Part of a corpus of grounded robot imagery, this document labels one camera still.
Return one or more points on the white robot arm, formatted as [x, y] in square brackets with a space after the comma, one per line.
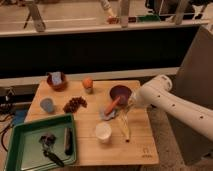
[157, 92]

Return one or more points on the orange fruit on stand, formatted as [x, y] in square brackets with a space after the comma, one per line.
[88, 85]

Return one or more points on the black peeler tool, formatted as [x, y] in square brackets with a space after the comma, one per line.
[54, 158]

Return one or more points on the green tray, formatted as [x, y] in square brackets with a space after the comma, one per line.
[25, 151]

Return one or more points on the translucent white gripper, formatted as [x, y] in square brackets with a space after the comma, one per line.
[131, 102]

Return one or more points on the grey-blue cloth piece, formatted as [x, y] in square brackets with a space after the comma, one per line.
[109, 116]

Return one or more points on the silver metal fork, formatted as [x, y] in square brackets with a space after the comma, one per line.
[122, 102]

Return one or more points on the blue sponge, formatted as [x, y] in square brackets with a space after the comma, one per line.
[56, 78]

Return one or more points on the wooden table board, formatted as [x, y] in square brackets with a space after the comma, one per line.
[140, 150]

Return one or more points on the purple bowl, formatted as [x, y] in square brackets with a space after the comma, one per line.
[120, 90]

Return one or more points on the brown bowl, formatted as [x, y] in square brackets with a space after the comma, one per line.
[59, 87]

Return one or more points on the blue cup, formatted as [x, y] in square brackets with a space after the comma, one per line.
[47, 105]

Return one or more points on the dark crumpled item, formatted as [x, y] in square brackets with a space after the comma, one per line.
[47, 139]

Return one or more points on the bunch of dark grapes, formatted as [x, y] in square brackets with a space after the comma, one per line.
[73, 105]

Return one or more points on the white cup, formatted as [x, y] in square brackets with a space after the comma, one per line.
[103, 132]

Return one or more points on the black brush tool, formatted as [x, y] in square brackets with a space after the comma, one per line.
[68, 141]

